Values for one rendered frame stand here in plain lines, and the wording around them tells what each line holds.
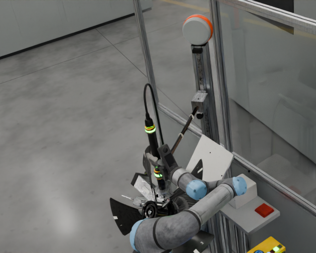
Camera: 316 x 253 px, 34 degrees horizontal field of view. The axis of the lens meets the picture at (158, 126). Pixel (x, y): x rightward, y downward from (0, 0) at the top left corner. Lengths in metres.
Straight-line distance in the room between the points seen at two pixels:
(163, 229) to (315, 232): 1.32
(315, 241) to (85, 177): 2.58
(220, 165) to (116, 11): 5.63
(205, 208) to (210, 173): 0.82
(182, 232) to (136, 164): 3.14
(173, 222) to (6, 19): 6.12
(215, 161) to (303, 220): 0.61
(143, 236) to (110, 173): 3.05
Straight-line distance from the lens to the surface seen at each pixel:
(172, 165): 2.19
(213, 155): 2.72
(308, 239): 3.04
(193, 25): 2.68
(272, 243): 2.59
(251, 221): 2.99
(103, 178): 4.85
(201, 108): 2.79
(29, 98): 6.54
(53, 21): 7.79
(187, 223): 1.82
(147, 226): 1.86
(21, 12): 7.65
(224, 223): 3.49
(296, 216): 3.00
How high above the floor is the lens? 2.99
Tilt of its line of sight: 34 degrees down
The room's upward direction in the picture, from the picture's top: 11 degrees counter-clockwise
